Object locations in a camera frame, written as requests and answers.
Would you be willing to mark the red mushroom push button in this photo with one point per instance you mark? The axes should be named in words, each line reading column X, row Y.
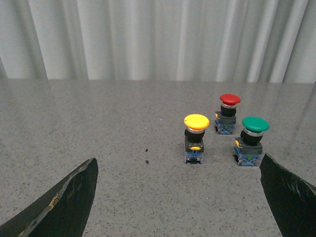
column 225, row 121

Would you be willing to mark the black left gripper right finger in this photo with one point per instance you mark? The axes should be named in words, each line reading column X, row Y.
column 291, row 199

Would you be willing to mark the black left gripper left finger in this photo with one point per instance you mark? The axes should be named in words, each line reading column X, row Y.
column 62, row 211

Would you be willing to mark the green mushroom push button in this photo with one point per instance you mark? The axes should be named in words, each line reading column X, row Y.
column 248, row 148

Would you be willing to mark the white pleated curtain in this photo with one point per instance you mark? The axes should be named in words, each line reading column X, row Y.
column 206, row 40

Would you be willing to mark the yellow mushroom push button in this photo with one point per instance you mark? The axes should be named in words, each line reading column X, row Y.
column 196, row 125

